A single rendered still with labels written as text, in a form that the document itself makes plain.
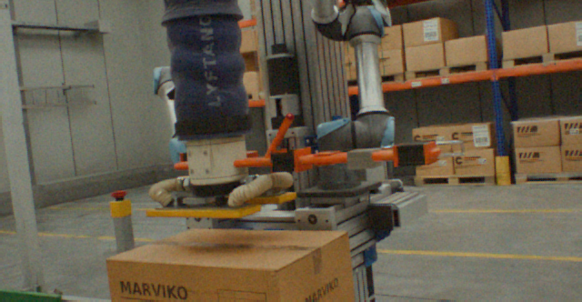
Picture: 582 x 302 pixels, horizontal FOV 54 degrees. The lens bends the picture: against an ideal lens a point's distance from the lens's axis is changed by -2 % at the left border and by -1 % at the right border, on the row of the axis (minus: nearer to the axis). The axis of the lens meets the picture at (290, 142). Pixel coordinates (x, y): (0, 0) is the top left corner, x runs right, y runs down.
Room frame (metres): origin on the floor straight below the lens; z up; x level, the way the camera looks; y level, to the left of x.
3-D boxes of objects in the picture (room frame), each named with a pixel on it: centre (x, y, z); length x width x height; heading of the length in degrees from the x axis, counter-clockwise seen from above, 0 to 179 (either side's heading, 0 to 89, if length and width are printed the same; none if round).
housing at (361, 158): (1.45, -0.18, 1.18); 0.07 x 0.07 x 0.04; 59
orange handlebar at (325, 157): (1.69, -0.01, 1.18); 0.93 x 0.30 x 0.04; 59
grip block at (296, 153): (1.56, 0.00, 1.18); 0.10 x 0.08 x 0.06; 149
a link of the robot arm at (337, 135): (2.01, -0.16, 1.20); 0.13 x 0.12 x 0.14; 83
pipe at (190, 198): (1.69, 0.22, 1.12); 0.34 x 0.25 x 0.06; 59
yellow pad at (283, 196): (1.77, 0.17, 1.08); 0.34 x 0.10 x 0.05; 59
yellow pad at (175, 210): (1.61, 0.27, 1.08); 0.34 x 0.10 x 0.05; 59
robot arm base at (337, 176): (2.01, -0.15, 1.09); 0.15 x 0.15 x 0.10
